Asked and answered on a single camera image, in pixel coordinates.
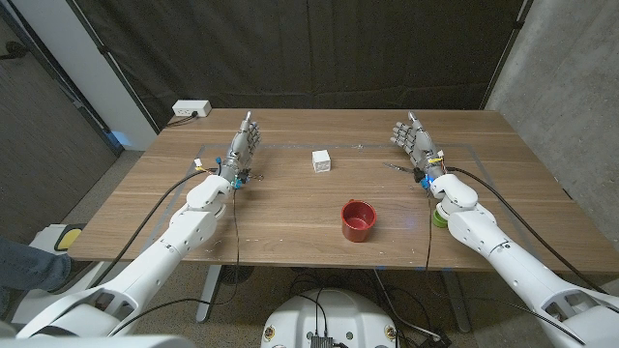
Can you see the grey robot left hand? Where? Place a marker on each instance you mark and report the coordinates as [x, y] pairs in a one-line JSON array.
[[242, 147]]

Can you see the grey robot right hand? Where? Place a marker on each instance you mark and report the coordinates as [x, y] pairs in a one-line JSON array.
[[421, 145]]

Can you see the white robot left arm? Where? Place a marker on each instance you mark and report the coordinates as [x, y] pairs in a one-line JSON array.
[[159, 251]]

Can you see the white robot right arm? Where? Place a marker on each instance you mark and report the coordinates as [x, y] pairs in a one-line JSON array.
[[512, 266]]

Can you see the white block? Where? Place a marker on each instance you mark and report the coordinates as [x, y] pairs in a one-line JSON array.
[[321, 161]]

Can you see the white power strip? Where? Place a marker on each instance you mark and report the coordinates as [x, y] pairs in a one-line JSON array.
[[191, 107]]

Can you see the red cup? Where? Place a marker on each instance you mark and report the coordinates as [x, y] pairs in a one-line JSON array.
[[358, 222]]

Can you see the black backdrop curtain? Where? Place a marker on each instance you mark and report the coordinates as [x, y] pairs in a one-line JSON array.
[[309, 53]]

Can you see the black backdrop stand pole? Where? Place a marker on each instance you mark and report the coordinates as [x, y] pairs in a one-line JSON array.
[[505, 53], [116, 67]]

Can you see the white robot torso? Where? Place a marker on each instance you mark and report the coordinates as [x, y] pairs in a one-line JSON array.
[[329, 316]]

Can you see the yellow foot pedal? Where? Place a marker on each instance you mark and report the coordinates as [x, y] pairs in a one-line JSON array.
[[68, 239]]

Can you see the black power adapter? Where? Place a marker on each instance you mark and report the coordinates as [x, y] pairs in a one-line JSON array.
[[435, 340]]

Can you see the black box on torso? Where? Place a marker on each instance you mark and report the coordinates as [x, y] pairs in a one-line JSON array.
[[321, 341]]

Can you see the white floor platform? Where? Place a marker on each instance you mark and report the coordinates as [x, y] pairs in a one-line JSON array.
[[48, 290]]

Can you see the person leg in jeans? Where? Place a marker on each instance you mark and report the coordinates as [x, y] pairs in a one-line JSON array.
[[29, 266]]

